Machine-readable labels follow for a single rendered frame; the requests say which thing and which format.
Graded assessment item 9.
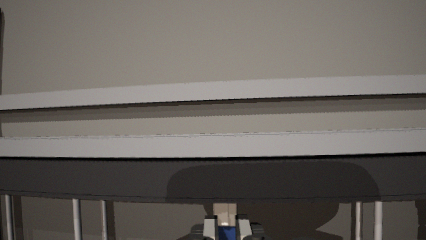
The white network cable plug with blue boot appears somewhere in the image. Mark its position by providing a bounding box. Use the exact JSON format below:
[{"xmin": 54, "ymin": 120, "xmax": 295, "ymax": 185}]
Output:
[{"xmin": 214, "ymin": 203, "xmax": 237, "ymax": 240}]

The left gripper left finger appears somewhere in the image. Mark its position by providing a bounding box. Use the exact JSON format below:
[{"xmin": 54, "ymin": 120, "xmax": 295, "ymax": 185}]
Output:
[{"xmin": 186, "ymin": 215, "xmax": 219, "ymax": 240}]

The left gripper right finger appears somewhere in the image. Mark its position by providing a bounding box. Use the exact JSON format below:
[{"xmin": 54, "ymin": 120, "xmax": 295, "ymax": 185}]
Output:
[{"xmin": 235, "ymin": 214, "xmax": 317, "ymax": 240}]

